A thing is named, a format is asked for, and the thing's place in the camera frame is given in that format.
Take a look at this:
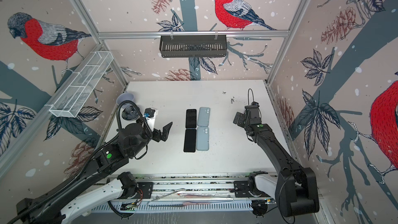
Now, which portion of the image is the light blue phone case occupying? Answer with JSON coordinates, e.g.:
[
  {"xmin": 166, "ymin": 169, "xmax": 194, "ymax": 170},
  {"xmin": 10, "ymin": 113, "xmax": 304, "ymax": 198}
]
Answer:
[{"xmin": 197, "ymin": 127, "xmax": 209, "ymax": 151}]

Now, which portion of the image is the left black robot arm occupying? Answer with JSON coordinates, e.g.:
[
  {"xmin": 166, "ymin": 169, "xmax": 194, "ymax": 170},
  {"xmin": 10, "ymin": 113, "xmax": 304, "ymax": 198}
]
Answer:
[{"xmin": 10, "ymin": 100, "xmax": 173, "ymax": 224}]

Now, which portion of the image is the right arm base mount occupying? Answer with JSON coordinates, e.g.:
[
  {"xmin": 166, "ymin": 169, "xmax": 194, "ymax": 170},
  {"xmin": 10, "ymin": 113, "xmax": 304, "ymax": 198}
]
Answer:
[{"xmin": 230, "ymin": 180, "xmax": 271, "ymax": 198}]

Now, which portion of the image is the aluminium front rail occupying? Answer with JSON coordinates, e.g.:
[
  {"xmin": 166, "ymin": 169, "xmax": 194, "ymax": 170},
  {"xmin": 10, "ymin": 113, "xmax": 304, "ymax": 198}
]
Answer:
[{"xmin": 78, "ymin": 172, "xmax": 278, "ymax": 218}]

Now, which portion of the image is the lavender bowl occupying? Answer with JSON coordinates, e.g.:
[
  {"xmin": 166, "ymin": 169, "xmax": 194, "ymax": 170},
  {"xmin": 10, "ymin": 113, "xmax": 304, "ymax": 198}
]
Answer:
[{"xmin": 116, "ymin": 92, "xmax": 135, "ymax": 105}]

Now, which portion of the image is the black phone from case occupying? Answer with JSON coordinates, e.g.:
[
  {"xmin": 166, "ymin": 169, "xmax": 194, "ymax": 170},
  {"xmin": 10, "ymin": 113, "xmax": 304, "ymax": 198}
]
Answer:
[{"xmin": 183, "ymin": 129, "xmax": 197, "ymax": 152}]

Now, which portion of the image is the black wire wall basket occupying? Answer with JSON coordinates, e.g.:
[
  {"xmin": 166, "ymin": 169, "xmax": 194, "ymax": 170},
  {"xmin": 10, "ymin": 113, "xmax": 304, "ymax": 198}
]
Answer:
[{"xmin": 159, "ymin": 35, "xmax": 227, "ymax": 58}]

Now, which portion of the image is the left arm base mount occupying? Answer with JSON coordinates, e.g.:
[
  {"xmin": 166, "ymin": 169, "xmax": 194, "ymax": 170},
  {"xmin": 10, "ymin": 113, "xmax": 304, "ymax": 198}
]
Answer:
[{"xmin": 117, "ymin": 181, "xmax": 154, "ymax": 200}]

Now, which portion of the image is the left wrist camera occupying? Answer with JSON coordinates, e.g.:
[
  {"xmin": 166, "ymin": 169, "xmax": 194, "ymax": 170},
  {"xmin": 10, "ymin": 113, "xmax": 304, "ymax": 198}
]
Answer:
[{"xmin": 144, "ymin": 108, "xmax": 158, "ymax": 132}]

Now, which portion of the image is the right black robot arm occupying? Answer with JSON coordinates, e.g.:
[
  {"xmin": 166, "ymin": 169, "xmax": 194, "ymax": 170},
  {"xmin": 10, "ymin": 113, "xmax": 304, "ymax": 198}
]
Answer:
[{"xmin": 233, "ymin": 102, "xmax": 320, "ymax": 217}]

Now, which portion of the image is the dark grey flower dish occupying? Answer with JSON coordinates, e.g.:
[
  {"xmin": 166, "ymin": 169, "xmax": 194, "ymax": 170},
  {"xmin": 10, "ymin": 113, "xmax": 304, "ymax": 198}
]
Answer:
[{"xmin": 121, "ymin": 105, "xmax": 140, "ymax": 121}]

